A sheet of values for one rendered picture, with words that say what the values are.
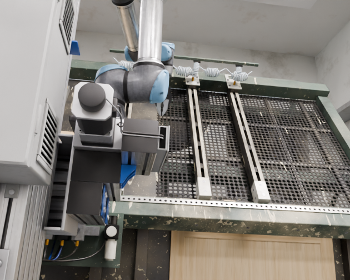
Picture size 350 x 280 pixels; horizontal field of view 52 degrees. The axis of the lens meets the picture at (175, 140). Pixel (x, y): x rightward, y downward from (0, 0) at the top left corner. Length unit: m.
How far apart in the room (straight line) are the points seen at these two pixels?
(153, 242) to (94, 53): 4.16
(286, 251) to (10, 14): 1.77
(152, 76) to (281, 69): 5.00
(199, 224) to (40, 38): 1.26
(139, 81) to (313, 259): 1.41
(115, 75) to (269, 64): 4.97
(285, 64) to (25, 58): 5.69
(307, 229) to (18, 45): 1.58
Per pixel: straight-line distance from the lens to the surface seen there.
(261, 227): 1.86
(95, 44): 5.81
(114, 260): 1.70
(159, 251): 1.97
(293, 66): 6.28
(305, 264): 2.16
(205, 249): 1.99
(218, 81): 2.68
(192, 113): 2.32
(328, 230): 2.00
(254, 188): 1.94
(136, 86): 1.25
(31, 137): 0.67
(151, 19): 1.36
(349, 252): 2.24
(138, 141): 0.91
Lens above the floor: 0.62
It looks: 18 degrees up
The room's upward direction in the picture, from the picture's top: 2 degrees clockwise
